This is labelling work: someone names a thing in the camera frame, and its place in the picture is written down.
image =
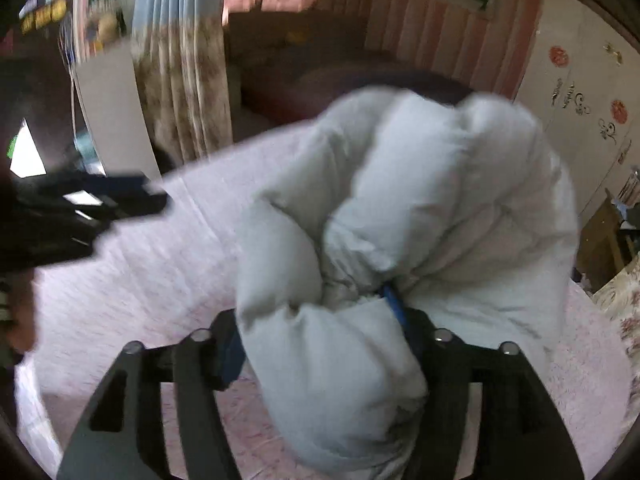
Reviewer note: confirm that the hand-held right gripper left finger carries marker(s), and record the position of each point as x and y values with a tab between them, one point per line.
227	360

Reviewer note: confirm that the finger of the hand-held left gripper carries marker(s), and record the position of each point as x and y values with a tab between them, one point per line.
120	181
135	205

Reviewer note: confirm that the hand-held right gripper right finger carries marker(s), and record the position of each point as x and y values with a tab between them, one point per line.
400	315

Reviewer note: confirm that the light grey puffer jacket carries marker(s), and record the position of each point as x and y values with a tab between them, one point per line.
425	210

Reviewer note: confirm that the person's left forearm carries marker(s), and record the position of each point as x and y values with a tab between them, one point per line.
22	310

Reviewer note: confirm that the pink floral bed sheet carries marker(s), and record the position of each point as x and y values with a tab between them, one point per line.
150	270

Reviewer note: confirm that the narrow blue floral curtain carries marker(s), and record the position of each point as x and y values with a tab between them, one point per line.
175	75

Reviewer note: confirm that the wooden furniture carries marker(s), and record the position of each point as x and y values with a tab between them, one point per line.
605	240

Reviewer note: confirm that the bed with dark cover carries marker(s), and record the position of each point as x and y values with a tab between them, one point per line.
310	70

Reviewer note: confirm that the cream floral cloth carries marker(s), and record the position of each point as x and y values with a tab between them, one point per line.
620	300

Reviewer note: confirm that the white wardrobe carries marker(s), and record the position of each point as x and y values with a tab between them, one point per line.
580	95

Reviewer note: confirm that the red round flower sticker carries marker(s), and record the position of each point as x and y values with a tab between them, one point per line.
559	55
619	110

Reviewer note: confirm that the colourful wall poster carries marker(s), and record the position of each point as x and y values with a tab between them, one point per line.
75	5

